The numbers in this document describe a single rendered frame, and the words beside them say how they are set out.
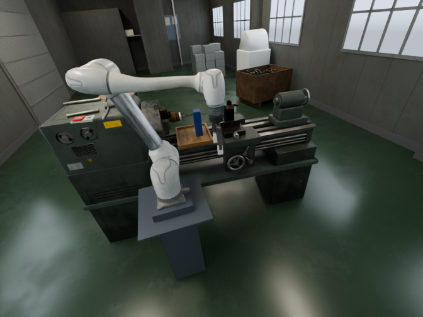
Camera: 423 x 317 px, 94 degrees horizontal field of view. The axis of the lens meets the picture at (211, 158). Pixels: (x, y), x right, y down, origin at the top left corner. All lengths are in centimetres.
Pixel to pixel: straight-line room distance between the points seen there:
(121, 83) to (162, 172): 49
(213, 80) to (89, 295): 188
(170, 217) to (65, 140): 87
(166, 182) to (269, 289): 118
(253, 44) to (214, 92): 484
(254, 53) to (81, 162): 488
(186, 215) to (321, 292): 119
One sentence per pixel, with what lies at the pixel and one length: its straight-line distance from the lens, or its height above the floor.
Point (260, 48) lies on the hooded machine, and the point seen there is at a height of 105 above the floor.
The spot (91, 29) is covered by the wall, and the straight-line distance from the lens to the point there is 1052.
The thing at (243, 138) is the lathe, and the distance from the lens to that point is 160.
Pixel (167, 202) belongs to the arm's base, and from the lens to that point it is 126.
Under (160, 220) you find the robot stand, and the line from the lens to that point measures 129.
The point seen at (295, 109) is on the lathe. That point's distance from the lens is 196.
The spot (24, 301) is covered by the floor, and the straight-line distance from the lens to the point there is 245.
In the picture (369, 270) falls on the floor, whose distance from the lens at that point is 219.
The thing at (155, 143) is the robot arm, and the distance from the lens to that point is 127.
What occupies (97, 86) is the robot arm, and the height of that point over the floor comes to 152.
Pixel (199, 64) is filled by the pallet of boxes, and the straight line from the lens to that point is 758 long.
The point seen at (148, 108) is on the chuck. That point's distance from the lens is 160.
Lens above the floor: 171
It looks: 35 degrees down
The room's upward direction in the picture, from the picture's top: 6 degrees counter-clockwise
